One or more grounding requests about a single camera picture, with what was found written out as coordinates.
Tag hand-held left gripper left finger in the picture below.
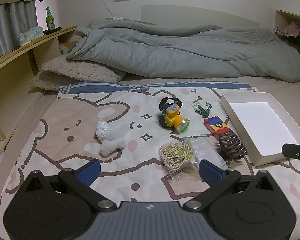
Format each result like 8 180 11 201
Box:
22 159 117 212

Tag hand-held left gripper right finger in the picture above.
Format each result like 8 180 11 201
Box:
184 159 278 212

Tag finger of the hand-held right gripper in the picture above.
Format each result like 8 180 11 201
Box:
282 143 300 172

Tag grey plastic packet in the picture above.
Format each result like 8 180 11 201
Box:
190 136 229 172

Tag brown hair claw clip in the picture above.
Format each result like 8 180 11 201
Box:
218 130 248 162

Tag bag of beige hair ties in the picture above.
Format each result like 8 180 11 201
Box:
158 137 203 183

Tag white shallow cardboard box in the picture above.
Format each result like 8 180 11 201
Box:
220 92 300 168

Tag white cloth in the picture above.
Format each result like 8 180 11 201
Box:
94 119 126 157

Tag red playing card box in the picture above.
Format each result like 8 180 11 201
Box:
203 116 232 142

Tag yellow headlamp with dark strap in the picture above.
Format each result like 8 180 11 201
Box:
158 97 190 133

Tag cartoon bear printed blanket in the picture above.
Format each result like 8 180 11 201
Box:
0 80 300 240

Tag beige fluffy pillow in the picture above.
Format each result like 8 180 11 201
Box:
29 34 127 92

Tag dark clothes pile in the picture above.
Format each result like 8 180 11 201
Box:
280 34 300 57

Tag pink crumpled clothes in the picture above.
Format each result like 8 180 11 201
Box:
276 21 300 38

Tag grey duvet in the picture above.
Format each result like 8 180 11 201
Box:
66 19 300 82

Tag wooden bedside shelf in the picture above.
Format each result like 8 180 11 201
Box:
0 25 77 142

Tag cream open shelf unit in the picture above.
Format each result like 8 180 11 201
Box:
274 9 300 88

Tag black flat tray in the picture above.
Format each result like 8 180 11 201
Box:
43 27 62 35

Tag light green tissue box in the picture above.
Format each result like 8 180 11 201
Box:
19 27 44 47

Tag green glass bottle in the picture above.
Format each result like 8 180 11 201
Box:
45 7 55 30

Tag grey curtain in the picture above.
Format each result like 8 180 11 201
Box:
0 0 38 63

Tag white cord loop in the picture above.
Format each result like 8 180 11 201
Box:
192 96 203 111

